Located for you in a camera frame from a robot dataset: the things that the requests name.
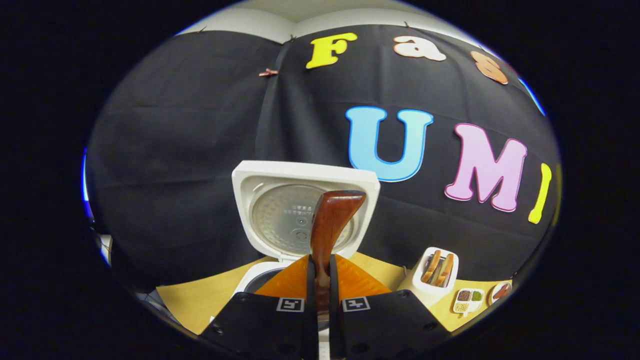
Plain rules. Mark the white rice cooker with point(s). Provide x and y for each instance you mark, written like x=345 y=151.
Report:
x=270 y=210

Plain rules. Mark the black backdrop cloth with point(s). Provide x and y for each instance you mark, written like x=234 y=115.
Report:
x=190 y=165

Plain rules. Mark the round white plate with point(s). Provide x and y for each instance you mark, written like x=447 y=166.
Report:
x=491 y=297

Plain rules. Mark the brown wooden spoon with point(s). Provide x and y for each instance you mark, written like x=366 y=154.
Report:
x=330 y=220

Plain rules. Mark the divided white bean dish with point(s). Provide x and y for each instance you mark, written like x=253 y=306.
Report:
x=467 y=302

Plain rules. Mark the white toaster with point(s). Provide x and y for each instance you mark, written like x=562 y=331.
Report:
x=417 y=290

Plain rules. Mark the toast bread slice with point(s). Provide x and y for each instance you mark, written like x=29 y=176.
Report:
x=431 y=267
x=445 y=270

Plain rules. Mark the copper cloth clip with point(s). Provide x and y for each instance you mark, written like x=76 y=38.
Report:
x=268 y=72

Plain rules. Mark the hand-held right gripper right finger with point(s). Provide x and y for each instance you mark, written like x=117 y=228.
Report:
x=334 y=310

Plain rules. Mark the red meat piece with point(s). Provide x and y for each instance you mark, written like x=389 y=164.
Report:
x=501 y=291

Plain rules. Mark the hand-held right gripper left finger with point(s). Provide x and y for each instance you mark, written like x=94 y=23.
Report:
x=311 y=310

